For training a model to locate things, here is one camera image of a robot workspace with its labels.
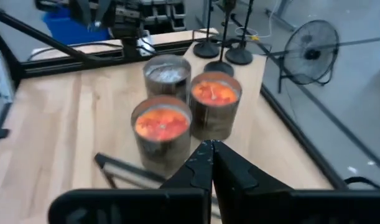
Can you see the orange candle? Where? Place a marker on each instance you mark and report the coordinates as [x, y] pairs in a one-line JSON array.
[[215, 102], [161, 137]]

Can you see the black floor fan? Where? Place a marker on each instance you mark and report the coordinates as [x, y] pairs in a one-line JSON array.
[[311, 53]]

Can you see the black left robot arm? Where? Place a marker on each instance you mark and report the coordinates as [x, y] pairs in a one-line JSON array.
[[127, 31]]

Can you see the blue plastic bin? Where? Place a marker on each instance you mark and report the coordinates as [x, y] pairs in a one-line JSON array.
[[71, 29]]

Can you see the white candle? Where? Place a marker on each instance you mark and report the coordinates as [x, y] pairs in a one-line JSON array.
[[166, 74]]

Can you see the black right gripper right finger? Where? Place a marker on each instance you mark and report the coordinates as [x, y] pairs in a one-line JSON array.
[[270, 205]]

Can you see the grey metal beam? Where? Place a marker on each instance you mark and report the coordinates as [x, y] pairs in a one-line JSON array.
[[283, 9]]

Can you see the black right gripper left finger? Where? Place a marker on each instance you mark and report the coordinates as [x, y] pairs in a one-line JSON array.
[[177, 202]]

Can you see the black candlestick holder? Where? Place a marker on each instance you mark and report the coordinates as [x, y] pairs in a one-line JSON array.
[[219, 68], [206, 49], [239, 56]]

